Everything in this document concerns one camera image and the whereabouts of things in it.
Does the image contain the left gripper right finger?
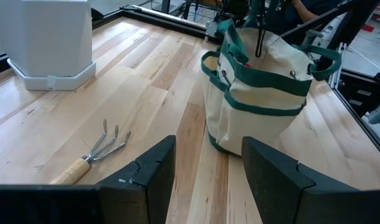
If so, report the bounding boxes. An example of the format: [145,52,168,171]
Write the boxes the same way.
[241,136,380,224]

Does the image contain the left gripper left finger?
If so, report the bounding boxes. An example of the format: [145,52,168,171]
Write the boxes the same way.
[0,135,178,224]

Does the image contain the wooden-handled hand rake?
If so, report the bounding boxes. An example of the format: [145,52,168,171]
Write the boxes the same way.
[49,119,131,185]

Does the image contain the cream and green tool bag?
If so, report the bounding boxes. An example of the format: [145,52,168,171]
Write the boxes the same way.
[201,18,343,156]

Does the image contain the green-handled pruning shears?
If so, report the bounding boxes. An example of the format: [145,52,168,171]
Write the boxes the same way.
[243,0,280,58]

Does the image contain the white hexagonal plant pot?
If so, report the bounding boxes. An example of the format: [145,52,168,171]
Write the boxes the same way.
[0,0,97,91]

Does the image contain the person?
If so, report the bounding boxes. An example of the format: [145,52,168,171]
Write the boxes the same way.
[278,0,346,35]

